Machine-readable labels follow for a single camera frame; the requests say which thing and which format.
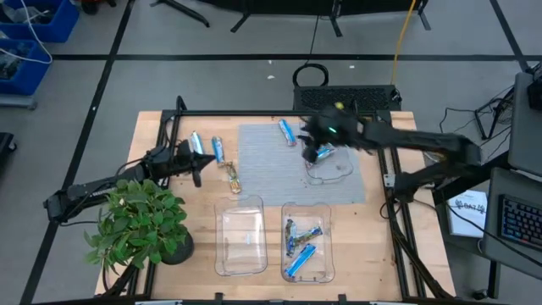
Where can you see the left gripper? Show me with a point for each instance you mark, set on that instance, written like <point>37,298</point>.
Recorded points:
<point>184,159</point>

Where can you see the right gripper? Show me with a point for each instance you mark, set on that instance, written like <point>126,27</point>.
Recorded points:
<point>339,127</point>

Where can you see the blue oatmeal raisin bar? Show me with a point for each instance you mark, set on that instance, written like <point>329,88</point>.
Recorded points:
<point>218,149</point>
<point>327,150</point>
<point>288,132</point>
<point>290,237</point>

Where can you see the silver blue granola bar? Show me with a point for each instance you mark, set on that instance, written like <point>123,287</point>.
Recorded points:
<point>197,142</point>

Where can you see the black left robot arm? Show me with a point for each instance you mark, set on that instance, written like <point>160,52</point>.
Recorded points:
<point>93,192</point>

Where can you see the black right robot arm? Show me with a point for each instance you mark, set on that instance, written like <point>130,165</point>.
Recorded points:
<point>423,140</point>

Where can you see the clear plastic bag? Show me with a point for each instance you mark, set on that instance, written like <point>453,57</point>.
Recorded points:
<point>336,171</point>

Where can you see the grey woven mat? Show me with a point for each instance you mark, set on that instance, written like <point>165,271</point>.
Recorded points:
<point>271,169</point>

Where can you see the yellow label tag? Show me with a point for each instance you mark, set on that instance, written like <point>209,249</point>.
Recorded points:
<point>339,104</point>

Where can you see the black computer case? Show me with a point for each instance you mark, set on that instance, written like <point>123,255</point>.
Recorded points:
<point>347,98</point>

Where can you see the clear plastic storage bin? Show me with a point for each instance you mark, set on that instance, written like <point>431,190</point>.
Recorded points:
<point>240,237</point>
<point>322,262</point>

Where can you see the green potted plant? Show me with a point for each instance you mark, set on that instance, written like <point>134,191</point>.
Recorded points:
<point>139,220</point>

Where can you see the bright blue oatmeal bar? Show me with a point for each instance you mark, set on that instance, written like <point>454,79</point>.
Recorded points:
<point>300,260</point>

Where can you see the black backdrop stand foot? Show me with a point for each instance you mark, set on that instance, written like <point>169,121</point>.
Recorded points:
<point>336,21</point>
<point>245,17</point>
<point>424,17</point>

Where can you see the black backdrop screen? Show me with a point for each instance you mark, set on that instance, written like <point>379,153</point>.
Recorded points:
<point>296,5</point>

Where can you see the black tripod leg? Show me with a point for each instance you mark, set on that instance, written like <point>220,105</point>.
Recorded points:
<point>182,12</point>

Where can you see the white paper booklet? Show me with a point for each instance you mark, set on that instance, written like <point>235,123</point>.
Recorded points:
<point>466,218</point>

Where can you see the blue storage crate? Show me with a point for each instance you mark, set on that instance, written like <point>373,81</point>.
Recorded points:
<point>36,72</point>
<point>63,25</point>

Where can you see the grey crate shelf base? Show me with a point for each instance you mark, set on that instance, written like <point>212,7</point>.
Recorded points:
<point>17,102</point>

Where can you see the black floor object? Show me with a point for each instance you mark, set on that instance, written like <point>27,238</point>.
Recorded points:
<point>6,146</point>

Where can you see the grey keyboard desk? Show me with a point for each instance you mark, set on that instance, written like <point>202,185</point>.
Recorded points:
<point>492,241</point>

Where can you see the grey desk panel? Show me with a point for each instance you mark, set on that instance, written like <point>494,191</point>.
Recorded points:
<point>525,135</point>

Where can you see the black backlit keyboard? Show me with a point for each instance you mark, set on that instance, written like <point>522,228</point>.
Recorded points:
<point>523,222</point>

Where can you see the black desk device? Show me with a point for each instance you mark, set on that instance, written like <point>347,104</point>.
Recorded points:
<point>535,91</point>

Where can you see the black aluminium table frame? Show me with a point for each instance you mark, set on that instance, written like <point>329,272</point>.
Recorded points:
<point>275,112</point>

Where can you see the silver frame bracket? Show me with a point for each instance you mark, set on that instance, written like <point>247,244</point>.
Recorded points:
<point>389,181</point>

